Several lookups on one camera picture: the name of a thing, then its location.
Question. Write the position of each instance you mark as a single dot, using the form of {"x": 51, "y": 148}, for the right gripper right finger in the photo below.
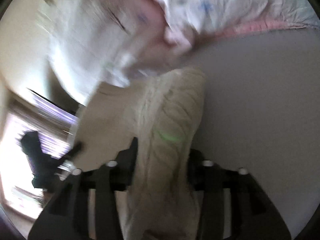
{"x": 234, "y": 206}

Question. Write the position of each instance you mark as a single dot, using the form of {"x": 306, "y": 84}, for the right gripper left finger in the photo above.
{"x": 66, "y": 214}

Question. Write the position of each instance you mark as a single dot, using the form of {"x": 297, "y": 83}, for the beige cable-knit sweater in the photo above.
{"x": 163, "y": 113}

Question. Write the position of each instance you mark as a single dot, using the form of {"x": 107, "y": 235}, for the lavender bed sheet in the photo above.
{"x": 261, "y": 112}

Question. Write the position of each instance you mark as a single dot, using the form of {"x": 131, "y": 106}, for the white floral pillow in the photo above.
{"x": 112, "y": 41}

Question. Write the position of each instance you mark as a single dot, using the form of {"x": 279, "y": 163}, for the pink floral pillow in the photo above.
{"x": 234, "y": 17}

